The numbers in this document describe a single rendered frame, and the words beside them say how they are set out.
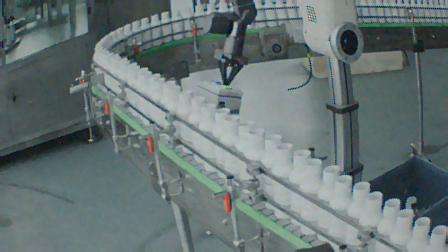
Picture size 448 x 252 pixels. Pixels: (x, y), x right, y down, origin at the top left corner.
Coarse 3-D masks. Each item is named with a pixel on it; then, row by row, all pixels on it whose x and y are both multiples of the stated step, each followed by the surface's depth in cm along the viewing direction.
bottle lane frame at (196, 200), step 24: (96, 96) 267; (120, 120) 237; (120, 144) 246; (144, 144) 215; (144, 168) 223; (168, 168) 199; (192, 168) 182; (192, 192) 186; (192, 216) 192; (216, 216) 175; (240, 216) 160; (264, 216) 150; (264, 240) 151; (288, 240) 139
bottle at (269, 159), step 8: (272, 136) 150; (280, 136) 149; (272, 144) 147; (272, 152) 148; (264, 160) 149; (272, 160) 148; (264, 168) 150; (264, 176) 151; (264, 184) 152; (272, 184) 149; (264, 192) 153; (272, 192) 150; (272, 208) 152
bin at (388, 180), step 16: (416, 160) 177; (384, 176) 171; (400, 176) 175; (416, 176) 178; (432, 176) 169; (384, 192) 173; (400, 192) 177; (416, 192) 179; (432, 192) 170; (400, 208) 179; (416, 208) 180; (432, 208) 143; (432, 224) 146
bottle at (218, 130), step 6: (216, 114) 168; (222, 114) 168; (228, 114) 168; (216, 120) 169; (222, 120) 168; (216, 126) 170; (222, 126) 168; (216, 132) 169; (222, 132) 168; (216, 138) 169; (216, 150) 171; (216, 156) 172; (222, 156) 170; (216, 162) 173; (222, 162) 171; (222, 174) 172
